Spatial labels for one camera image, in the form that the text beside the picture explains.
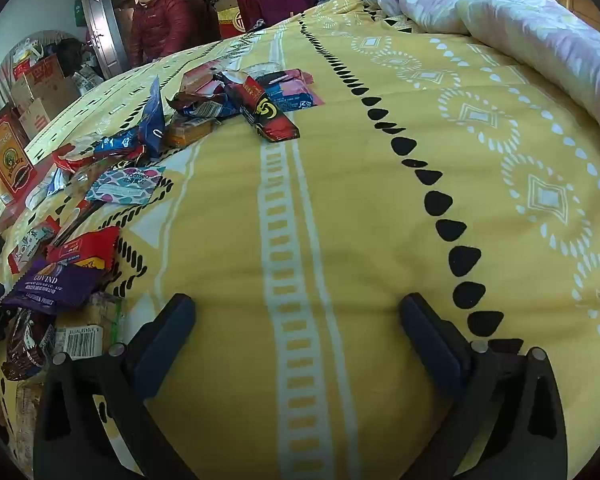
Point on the black red snack packet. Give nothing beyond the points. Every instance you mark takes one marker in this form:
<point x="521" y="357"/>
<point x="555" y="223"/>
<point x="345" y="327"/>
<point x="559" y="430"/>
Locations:
<point x="267" y="112"/>

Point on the teal patterned snack packet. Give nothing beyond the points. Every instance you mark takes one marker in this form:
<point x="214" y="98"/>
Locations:
<point x="125" y="185"/>

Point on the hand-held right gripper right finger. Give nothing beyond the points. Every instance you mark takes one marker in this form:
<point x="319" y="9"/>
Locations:
<point x="430" y="345"/>

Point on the red gift box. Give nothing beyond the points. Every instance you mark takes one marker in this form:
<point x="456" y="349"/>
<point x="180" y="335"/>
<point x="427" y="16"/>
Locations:
<point x="230" y="17"/>

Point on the brown snack packet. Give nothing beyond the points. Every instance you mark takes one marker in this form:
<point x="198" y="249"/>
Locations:
<point x="25" y="345"/>

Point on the orange snack bar packet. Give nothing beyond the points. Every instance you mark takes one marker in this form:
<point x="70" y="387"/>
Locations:
<point x="187" y="130"/>

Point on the heap of mixed packets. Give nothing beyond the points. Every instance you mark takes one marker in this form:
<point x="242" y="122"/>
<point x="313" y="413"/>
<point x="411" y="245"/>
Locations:
<point x="205" y="90"/>

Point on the yellow patterned bedspread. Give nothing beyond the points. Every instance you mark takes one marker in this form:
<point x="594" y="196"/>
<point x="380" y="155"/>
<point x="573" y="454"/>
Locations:
<point x="360" y="210"/>

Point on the wooden door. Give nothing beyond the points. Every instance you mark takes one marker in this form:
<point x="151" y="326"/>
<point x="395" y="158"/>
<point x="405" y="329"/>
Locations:
<point x="102" y="25"/>

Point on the red yellow snack packet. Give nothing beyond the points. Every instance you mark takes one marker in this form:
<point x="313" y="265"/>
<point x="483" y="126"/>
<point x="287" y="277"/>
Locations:
<point x="87" y="247"/>

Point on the brown cardboard box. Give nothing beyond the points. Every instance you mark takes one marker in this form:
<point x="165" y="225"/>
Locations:
<point x="42" y="80"/>
<point x="37" y="117"/>

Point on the pink blue snack packet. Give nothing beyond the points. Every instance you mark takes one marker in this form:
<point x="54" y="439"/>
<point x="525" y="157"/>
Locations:
<point x="290" y="92"/>

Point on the purple snack packet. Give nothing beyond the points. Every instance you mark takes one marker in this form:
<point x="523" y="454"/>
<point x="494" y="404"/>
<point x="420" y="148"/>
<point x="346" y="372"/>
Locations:
<point x="55" y="282"/>

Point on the red white snack packet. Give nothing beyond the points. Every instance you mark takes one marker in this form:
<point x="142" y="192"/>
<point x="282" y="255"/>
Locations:
<point x="30" y="247"/>
<point x="72" y="160"/>

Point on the clear bread packet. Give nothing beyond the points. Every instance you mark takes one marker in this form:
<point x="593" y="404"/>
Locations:
<point x="92" y="327"/>

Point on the orange carton box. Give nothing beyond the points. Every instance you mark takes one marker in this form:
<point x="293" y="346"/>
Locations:
<point x="5" y="157"/>

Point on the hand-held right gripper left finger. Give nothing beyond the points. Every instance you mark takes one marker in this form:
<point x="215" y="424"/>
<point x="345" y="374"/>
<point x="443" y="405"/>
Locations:
<point x="166" y="340"/>

